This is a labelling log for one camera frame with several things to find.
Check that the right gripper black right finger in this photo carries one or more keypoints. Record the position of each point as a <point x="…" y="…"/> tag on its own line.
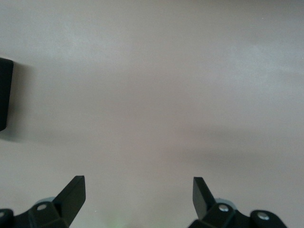
<point x="213" y="218"/>

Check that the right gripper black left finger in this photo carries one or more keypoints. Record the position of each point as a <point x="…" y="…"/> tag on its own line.
<point x="47" y="213"/>

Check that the black rectangular plastic tray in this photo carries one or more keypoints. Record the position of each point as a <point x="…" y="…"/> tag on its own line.
<point x="4" y="95"/>

